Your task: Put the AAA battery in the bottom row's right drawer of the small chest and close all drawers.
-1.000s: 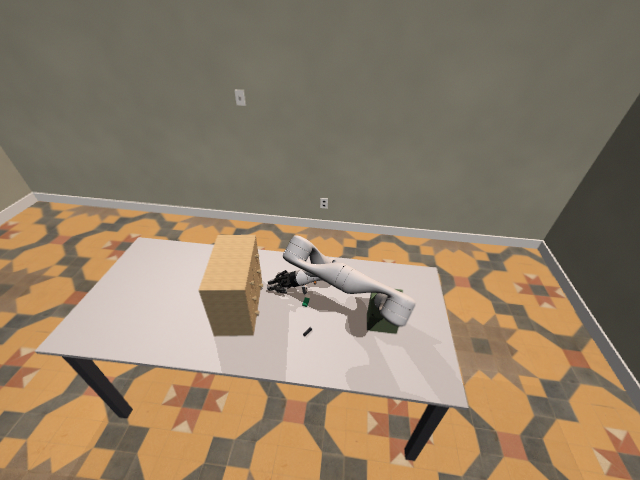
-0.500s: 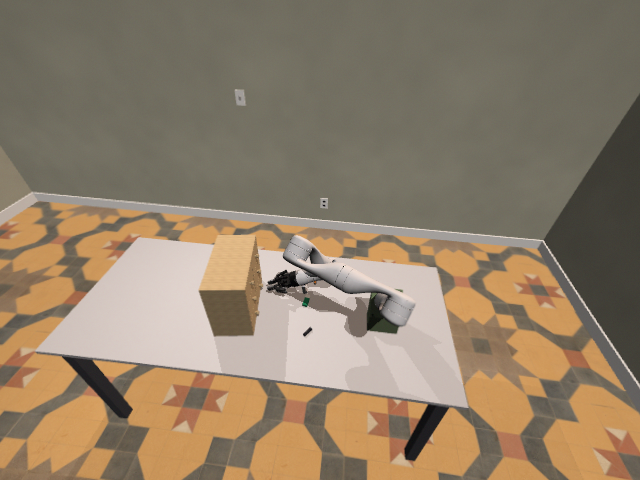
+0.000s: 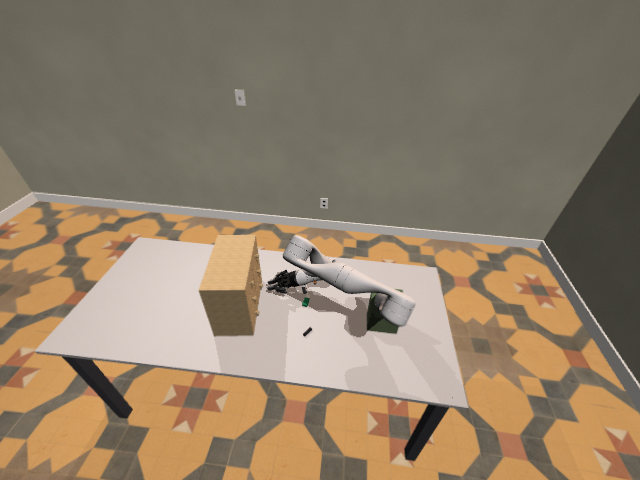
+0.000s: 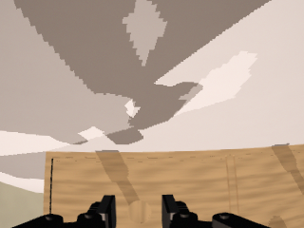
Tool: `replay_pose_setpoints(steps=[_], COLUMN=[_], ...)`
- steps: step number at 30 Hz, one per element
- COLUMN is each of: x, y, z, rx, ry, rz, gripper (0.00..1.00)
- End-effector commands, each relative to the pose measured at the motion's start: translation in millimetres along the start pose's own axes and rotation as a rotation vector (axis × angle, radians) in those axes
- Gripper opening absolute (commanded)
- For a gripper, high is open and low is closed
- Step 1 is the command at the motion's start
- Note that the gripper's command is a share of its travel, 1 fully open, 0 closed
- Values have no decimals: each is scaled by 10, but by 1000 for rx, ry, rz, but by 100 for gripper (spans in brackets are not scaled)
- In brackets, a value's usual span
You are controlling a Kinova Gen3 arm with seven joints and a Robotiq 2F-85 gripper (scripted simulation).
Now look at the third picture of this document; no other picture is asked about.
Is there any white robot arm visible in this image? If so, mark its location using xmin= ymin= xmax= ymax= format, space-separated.
xmin=283 ymin=235 xmax=416 ymax=327

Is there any small wooden chest of drawers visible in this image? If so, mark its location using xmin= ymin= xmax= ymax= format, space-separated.
xmin=199 ymin=235 xmax=256 ymax=336

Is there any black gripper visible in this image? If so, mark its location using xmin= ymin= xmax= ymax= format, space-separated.
xmin=267 ymin=270 xmax=299 ymax=293

